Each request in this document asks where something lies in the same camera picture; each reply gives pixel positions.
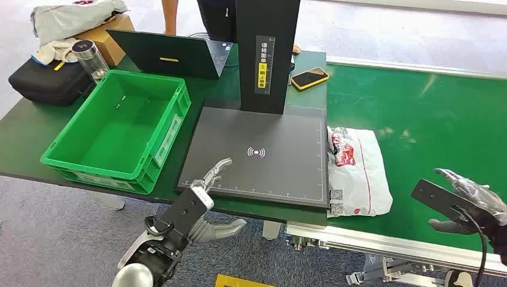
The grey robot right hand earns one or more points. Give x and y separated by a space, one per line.
479 196

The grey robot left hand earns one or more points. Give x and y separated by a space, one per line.
216 233

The person's left hand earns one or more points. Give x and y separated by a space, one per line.
296 49

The white plastic package red print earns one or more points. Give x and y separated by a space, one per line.
356 174

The black inbound scanner machine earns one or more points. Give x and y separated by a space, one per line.
257 166

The green conveyor belt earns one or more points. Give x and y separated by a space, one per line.
416 138

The brown cardboard box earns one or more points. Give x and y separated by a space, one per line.
109 43

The smartphone in yellow case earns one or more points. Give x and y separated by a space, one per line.
309 78

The yellow floor marker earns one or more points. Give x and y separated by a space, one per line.
237 282

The white table leg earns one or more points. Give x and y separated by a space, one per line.
111 202
271 230

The person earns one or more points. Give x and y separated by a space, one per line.
216 16

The black laptop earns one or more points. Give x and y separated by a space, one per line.
166 55

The green plastic crate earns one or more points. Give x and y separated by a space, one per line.
119 126

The clear bottle black lid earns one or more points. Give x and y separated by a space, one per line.
91 61

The grey plastic parcel bag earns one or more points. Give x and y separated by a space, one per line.
75 20

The black zip carrying case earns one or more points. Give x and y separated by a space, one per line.
47 85

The white crumpled cloth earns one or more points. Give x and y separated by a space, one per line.
55 51

